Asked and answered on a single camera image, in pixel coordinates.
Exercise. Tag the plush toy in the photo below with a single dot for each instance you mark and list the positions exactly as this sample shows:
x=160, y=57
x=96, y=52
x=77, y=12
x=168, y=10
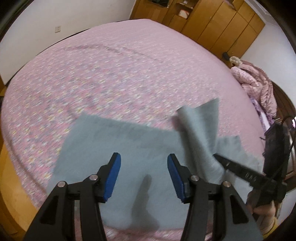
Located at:
x=235, y=61

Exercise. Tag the grey fleece pants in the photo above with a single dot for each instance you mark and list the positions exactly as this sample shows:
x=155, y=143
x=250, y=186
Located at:
x=144, y=197

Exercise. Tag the white wall socket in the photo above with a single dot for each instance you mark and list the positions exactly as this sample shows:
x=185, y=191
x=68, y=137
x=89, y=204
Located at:
x=57, y=29

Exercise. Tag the purple ruffled pillow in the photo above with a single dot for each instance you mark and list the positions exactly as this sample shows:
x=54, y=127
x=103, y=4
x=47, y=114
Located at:
x=265, y=119

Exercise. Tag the pink floral bed sheet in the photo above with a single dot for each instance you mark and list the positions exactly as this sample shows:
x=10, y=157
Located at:
x=135, y=71

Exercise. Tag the pink box in wardrobe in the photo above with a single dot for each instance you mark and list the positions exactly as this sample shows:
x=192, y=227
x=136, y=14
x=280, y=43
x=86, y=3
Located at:
x=184, y=13

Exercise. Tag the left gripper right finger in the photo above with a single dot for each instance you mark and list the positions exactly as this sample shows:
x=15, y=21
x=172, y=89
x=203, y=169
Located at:
x=231, y=219

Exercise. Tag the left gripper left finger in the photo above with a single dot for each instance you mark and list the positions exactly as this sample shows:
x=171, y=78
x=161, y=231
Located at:
x=55, y=218

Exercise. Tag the wooden wardrobe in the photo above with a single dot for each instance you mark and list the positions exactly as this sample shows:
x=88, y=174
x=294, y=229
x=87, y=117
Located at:
x=225, y=28

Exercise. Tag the pink quilted comforter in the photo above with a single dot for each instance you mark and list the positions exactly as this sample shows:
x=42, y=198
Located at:
x=256, y=84

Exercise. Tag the right hand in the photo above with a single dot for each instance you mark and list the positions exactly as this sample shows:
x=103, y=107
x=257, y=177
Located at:
x=265, y=212

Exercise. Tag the wooden headboard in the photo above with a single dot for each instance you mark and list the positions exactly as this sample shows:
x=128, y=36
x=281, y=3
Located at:
x=285, y=107

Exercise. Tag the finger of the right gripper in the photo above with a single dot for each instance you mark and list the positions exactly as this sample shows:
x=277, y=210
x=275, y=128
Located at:
x=243, y=172

